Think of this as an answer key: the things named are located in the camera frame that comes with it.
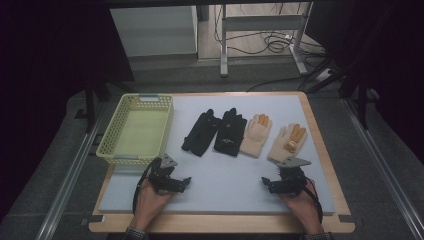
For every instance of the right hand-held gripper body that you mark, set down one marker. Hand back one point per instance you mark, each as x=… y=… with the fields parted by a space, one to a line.
x=291 y=178

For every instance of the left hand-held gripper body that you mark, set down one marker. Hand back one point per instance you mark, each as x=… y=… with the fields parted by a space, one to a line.
x=159 y=173

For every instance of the yellow-green plastic basket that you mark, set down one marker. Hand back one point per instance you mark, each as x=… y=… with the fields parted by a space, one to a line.
x=140 y=133

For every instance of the plain black glove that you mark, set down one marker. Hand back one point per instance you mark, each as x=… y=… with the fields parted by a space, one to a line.
x=201 y=133

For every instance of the black glove with white emblem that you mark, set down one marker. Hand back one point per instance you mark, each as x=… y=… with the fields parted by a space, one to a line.
x=230 y=133

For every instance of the person's left hand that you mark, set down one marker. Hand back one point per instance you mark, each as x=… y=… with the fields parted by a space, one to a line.
x=150 y=203

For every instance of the person's right hand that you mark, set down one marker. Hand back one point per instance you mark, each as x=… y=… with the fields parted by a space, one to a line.
x=301 y=206

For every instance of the white foam mat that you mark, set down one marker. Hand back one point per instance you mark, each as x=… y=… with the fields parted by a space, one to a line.
x=216 y=186

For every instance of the beige glove with round ornament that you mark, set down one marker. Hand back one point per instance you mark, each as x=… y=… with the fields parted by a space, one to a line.
x=283 y=143

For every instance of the beige orange knit glove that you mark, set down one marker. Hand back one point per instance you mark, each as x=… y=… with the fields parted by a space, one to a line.
x=256 y=135

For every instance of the black stand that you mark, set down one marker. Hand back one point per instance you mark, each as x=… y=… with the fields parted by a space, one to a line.
x=363 y=103
x=90 y=106

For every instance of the white power strip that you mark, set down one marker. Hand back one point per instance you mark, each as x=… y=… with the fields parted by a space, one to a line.
x=324 y=75

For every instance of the white cabinet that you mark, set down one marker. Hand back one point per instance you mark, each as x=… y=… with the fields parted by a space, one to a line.
x=153 y=30

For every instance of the aluminium rail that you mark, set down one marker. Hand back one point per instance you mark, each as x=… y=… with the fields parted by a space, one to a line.
x=386 y=173
x=66 y=186

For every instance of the grey metal stand frame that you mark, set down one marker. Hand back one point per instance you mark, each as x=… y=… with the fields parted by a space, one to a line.
x=263 y=23

